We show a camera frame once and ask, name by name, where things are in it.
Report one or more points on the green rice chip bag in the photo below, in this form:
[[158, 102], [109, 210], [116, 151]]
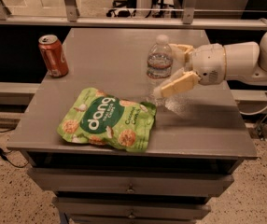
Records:
[[101, 119]]

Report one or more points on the clear plastic water bottle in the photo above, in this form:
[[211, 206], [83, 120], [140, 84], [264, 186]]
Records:
[[159, 66]]

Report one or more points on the metal railing frame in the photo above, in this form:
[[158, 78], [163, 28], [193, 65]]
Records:
[[182, 14]]

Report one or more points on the top grey drawer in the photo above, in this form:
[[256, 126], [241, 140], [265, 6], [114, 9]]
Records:
[[126, 182]]

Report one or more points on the grey drawer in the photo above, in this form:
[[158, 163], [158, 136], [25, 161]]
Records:
[[130, 209], [126, 182]]

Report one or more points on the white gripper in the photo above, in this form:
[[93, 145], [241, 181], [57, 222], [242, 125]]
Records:
[[207, 62]]

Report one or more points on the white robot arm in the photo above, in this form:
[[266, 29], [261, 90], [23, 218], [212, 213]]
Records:
[[245, 62]]

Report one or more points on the orange soda can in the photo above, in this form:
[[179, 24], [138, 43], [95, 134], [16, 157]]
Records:
[[51, 50]]

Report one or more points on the grey drawer cabinet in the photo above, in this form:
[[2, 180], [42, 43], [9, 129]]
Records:
[[108, 156]]

